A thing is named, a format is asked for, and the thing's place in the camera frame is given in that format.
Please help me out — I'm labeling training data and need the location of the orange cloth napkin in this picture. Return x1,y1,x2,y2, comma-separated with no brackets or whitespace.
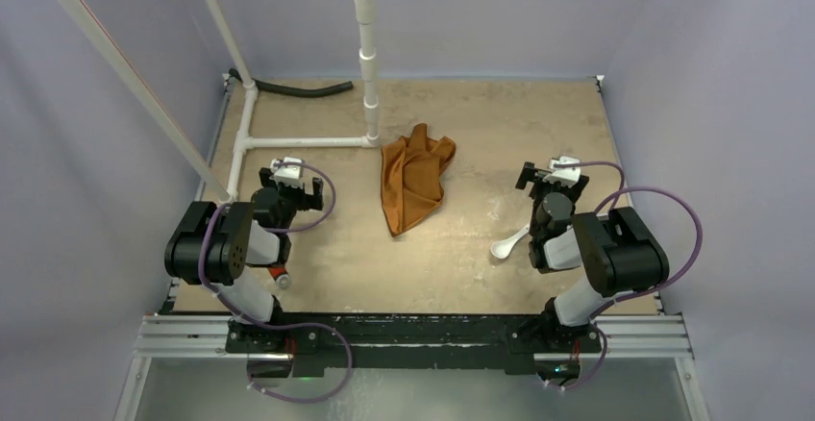
381,123,457,237

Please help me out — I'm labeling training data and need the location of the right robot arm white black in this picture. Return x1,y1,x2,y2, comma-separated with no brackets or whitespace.
515,161,669,351

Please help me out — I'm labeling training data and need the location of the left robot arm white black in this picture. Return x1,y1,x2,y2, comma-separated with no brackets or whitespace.
164,159,335,353

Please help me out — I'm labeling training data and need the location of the white ceramic spoon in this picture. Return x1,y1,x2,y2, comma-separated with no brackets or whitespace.
490,224,530,260

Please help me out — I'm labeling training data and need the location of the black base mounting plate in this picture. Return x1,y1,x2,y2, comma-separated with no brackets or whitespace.
225,311,602,378

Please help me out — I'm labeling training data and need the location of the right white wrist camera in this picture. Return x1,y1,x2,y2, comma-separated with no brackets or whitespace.
544,156,580,187

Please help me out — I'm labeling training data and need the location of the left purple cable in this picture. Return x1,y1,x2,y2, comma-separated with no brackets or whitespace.
197,161,354,406

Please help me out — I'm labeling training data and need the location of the purple cable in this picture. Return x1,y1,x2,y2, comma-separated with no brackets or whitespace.
541,160,704,394
197,161,354,406

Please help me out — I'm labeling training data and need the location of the white PVC pipe frame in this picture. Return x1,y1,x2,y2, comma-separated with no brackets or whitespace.
57,0,381,201

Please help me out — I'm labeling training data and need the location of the red handled adjustable wrench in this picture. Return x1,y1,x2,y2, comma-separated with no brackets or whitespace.
268,266,291,289

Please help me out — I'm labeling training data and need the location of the black corrugated hose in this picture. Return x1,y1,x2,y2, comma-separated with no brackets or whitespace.
228,68,355,100

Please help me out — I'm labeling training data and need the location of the aluminium extrusion rail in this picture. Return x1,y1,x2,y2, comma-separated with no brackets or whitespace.
134,314,693,359

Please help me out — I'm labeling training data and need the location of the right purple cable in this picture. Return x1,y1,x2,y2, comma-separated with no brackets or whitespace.
541,160,704,394

